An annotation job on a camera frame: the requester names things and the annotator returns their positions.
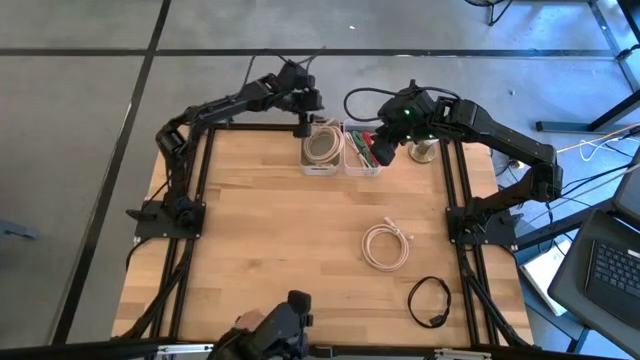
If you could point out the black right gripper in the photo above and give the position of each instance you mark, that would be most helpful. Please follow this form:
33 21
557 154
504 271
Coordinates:
417 131

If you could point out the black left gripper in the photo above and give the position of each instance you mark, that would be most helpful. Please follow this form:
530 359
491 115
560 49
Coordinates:
294 102

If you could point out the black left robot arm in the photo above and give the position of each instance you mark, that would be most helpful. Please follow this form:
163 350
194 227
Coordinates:
220 106

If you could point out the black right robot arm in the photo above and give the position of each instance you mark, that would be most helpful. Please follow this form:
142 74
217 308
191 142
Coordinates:
500 130

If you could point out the clear plastic bin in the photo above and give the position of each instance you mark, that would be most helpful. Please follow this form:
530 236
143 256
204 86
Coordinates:
362 171

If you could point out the grey plastic bin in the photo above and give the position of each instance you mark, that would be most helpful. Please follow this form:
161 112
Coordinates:
320 171

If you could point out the white flat box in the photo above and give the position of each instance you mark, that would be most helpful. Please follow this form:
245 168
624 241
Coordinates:
542 272

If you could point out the person's hand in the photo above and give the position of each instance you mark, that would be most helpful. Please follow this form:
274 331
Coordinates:
250 320

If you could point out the dark grey laptop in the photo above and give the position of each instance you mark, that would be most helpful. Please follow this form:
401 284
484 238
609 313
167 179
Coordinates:
615 270

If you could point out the black aluminium crossbar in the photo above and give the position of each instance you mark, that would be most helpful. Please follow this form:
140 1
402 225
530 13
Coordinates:
100 350

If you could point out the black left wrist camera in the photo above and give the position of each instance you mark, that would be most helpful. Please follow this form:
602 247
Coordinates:
295 77

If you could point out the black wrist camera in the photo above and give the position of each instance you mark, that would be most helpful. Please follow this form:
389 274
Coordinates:
295 77
415 102

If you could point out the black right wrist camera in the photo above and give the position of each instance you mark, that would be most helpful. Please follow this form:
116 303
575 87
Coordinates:
415 102

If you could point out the black aluminium table frame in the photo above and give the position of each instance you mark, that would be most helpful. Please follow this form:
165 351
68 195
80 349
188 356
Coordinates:
250 127

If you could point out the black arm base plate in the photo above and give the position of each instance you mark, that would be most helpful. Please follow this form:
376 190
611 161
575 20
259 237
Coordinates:
502 230
150 227

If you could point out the black desk leg frame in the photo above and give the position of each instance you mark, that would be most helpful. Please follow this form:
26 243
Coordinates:
612 42
560 126

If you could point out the silver metal bracket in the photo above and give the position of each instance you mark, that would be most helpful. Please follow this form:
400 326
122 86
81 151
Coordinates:
462 354
185 348

